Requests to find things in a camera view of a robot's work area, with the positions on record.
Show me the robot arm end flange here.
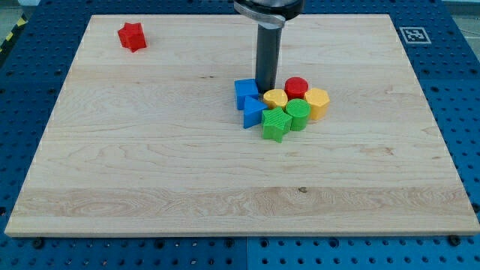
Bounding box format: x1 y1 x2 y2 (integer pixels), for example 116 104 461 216
233 0 305 29

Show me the green star block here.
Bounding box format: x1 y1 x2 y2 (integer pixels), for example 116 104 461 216
262 107 293 143

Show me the blue cube block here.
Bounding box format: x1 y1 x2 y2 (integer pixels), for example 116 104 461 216
234 79 259 110

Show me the red star block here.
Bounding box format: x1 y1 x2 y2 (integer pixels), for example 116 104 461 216
118 22 147 53

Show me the blue triangle block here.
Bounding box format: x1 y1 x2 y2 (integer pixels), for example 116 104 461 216
243 96 268 128

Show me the green cylinder block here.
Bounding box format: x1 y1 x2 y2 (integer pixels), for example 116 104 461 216
286 98 311 131

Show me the red cylinder block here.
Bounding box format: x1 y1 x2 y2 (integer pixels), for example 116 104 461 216
284 76 309 100

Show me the yellow hexagon block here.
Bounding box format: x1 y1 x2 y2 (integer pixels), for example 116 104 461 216
304 88 330 120

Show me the wooden board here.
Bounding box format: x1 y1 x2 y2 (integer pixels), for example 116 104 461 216
5 14 479 237

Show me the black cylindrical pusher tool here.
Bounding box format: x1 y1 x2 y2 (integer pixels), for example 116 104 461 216
255 24 282 94

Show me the white fiducial marker tag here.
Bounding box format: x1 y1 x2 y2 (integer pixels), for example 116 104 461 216
399 26 431 44

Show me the yellow black hazard tape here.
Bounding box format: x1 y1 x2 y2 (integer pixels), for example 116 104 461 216
1 14 28 54

